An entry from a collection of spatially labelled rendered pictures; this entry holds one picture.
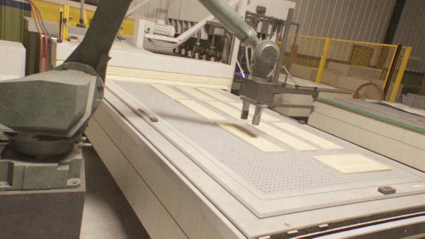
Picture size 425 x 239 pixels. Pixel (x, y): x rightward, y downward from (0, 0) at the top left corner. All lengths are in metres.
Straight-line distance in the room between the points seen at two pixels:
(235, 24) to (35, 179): 1.54
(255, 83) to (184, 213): 1.03
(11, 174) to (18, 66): 2.15
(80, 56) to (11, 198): 0.92
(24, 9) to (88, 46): 5.80
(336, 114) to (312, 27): 6.05
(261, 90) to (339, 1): 10.45
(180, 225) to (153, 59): 2.66
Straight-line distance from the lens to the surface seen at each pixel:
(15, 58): 4.33
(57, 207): 2.36
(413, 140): 5.59
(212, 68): 4.63
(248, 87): 2.45
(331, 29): 12.58
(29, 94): 2.16
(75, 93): 2.09
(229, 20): 2.33
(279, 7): 6.47
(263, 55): 2.35
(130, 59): 4.15
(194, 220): 1.80
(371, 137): 5.90
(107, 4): 2.45
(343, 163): 2.44
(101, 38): 2.45
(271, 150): 2.32
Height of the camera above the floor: 1.56
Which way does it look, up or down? 13 degrees down
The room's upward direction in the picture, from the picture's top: 10 degrees clockwise
